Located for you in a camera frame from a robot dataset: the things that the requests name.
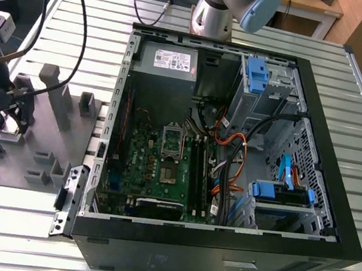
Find thick black cable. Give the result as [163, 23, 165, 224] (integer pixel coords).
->
[214, 104, 307, 235]

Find blue flat SATA wire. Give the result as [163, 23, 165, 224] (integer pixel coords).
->
[276, 154, 299, 191]

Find CPU socket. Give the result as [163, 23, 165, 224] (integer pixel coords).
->
[156, 160, 182, 187]

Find blue plastic drive rails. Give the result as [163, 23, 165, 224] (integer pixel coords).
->
[243, 55, 273, 95]

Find black graphics card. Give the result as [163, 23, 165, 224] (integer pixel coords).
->
[132, 195, 186, 225]

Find black RAM slot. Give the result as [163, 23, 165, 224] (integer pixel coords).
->
[183, 135, 206, 214]
[186, 136, 209, 215]
[192, 137, 215, 216]

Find yellow black power wires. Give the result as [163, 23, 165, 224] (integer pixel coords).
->
[182, 115, 212, 141]

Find hard disk in blue carrier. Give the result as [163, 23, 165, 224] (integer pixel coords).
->
[248, 179, 317, 210]

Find silver disk bay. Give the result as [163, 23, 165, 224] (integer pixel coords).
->
[241, 198, 329, 240]

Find grey parts rack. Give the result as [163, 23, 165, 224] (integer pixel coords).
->
[0, 55, 116, 201]

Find green Dell motherboard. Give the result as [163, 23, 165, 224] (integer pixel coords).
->
[92, 111, 235, 230]

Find light blue SATA wire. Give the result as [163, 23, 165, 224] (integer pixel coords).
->
[224, 195, 246, 228]

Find red black twisted wire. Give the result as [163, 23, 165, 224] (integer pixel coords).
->
[113, 87, 137, 162]

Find orange red power wires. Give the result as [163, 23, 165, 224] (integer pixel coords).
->
[205, 129, 253, 202]

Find metal socket cover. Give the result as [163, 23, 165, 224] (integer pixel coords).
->
[158, 123, 189, 163]

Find silver hinged slot retainer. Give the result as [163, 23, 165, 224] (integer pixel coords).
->
[47, 160, 93, 243]

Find silver power supply unit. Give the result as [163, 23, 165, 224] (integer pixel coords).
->
[126, 37, 204, 119]

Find black camera cable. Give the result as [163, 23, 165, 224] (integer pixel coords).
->
[14, 0, 95, 105]

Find silver drive cage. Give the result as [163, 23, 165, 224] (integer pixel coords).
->
[224, 53, 315, 142]

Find black PC case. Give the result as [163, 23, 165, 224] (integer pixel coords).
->
[44, 15, 362, 271]

